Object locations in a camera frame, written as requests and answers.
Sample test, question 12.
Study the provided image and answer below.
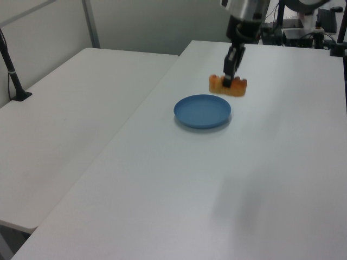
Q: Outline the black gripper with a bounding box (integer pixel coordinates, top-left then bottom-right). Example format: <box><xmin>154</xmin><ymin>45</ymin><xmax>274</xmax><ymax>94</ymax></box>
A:
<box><xmin>222</xmin><ymin>15</ymin><xmax>262</xmax><ymax>88</ymax></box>

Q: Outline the golden braided bread pastry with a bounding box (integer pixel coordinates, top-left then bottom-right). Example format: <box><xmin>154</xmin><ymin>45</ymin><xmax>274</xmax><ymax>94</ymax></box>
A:
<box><xmin>208</xmin><ymin>74</ymin><xmax>249</xmax><ymax>98</ymax></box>

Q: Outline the thin black upright pole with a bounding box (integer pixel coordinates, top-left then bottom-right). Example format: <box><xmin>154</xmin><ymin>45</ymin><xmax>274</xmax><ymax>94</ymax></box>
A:
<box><xmin>275</xmin><ymin>0</ymin><xmax>286</xmax><ymax>46</ymax></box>

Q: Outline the blue round plate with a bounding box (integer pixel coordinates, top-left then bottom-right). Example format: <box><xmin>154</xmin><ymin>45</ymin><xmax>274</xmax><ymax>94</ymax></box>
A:
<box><xmin>173</xmin><ymin>93</ymin><xmax>233</xmax><ymax>129</ymax></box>

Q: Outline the black electronics box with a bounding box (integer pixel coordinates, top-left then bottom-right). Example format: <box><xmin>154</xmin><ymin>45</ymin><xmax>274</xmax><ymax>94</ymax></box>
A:
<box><xmin>282</xmin><ymin>28</ymin><xmax>317</xmax><ymax>49</ymax></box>

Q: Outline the black monitor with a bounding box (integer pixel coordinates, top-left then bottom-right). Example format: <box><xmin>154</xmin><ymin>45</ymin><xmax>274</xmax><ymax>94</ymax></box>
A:
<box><xmin>316</xmin><ymin>8</ymin><xmax>339</xmax><ymax>34</ymax></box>

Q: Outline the black pole with clamp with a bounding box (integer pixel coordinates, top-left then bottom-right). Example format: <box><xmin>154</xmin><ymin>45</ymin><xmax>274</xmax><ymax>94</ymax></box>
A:
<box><xmin>329</xmin><ymin>15</ymin><xmax>347</xmax><ymax>58</ymax></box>

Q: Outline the white side table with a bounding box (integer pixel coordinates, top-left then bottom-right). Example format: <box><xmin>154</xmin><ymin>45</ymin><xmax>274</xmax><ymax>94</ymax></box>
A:
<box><xmin>0</xmin><ymin>47</ymin><xmax>179</xmax><ymax>234</ymax></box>

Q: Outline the black pole with base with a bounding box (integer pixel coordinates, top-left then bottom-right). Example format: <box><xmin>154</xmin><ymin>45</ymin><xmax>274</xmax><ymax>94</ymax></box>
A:
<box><xmin>0</xmin><ymin>27</ymin><xmax>33</xmax><ymax>102</ymax></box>

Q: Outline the black ring lamp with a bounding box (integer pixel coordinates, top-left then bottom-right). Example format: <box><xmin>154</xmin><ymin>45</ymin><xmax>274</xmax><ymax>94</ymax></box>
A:
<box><xmin>286</xmin><ymin>0</ymin><xmax>330</xmax><ymax>14</ymax></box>

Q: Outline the grey partition post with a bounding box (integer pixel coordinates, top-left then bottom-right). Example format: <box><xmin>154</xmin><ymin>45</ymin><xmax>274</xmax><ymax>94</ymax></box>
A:
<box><xmin>82</xmin><ymin>0</ymin><xmax>101</xmax><ymax>50</ymax></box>

